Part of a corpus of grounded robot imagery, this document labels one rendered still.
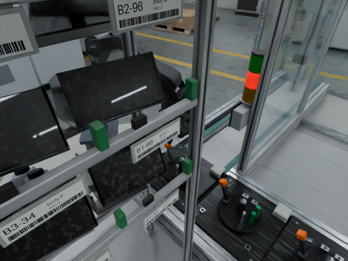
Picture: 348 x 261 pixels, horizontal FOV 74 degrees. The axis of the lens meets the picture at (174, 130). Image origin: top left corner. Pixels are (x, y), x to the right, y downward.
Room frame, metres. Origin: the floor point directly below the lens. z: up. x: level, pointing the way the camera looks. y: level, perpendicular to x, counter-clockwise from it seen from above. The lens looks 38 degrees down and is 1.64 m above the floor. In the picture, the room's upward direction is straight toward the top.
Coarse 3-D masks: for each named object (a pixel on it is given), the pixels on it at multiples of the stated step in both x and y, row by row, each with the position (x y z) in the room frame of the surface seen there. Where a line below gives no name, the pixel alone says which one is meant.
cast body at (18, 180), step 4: (24, 168) 0.34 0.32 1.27; (28, 168) 0.35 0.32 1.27; (32, 168) 0.35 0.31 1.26; (16, 172) 0.33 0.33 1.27; (20, 172) 0.33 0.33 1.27; (24, 172) 0.34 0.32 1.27; (12, 176) 0.33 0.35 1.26; (16, 176) 0.33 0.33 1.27; (20, 176) 0.32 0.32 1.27; (24, 176) 0.33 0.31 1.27; (12, 180) 0.32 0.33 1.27; (16, 180) 0.32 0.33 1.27; (20, 180) 0.32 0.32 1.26; (24, 180) 0.32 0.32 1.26; (16, 184) 0.31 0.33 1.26; (20, 184) 0.31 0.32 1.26
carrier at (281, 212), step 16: (240, 192) 0.51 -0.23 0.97; (256, 192) 0.51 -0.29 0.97; (208, 208) 0.45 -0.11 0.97; (224, 208) 0.43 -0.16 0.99; (240, 208) 0.41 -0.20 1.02; (256, 208) 0.40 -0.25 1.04; (272, 208) 0.45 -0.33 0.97; (288, 208) 0.43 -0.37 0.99; (208, 224) 0.39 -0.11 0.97; (224, 224) 0.38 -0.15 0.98; (240, 224) 0.36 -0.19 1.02; (256, 224) 0.38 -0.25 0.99; (272, 224) 0.39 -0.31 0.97; (224, 240) 0.34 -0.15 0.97; (240, 240) 0.34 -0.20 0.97; (256, 240) 0.34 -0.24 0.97; (272, 240) 0.34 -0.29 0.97; (240, 256) 0.29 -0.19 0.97; (256, 256) 0.29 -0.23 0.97
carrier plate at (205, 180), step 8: (176, 152) 0.72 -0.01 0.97; (184, 152) 0.72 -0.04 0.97; (200, 168) 0.62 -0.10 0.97; (208, 168) 0.62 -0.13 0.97; (200, 176) 0.59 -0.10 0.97; (208, 176) 0.59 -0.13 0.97; (152, 184) 0.55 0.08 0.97; (160, 184) 0.55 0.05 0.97; (200, 184) 0.55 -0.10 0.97; (208, 184) 0.55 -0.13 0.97; (184, 192) 0.51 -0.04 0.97; (200, 192) 0.51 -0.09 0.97; (184, 200) 0.48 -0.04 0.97; (184, 208) 0.45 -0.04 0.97
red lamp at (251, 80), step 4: (248, 72) 0.65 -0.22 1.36; (248, 76) 0.65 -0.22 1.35; (252, 76) 0.64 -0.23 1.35; (256, 76) 0.63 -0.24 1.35; (248, 80) 0.65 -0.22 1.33; (252, 80) 0.64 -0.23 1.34; (256, 80) 0.63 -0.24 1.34; (248, 84) 0.64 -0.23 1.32; (252, 84) 0.63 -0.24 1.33; (256, 84) 0.63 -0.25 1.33; (252, 88) 0.63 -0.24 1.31; (256, 88) 0.63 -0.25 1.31
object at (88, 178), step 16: (112, 160) 0.27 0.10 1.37; (128, 160) 0.28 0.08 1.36; (144, 160) 0.30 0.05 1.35; (160, 160) 0.31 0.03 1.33; (96, 176) 0.25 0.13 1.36; (112, 176) 0.26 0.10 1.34; (128, 176) 0.27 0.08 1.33; (144, 176) 0.28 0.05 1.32; (160, 176) 0.29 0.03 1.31; (96, 192) 0.24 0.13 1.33; (112, 192) 0.25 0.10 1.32; (128, 192) 0.26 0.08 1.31
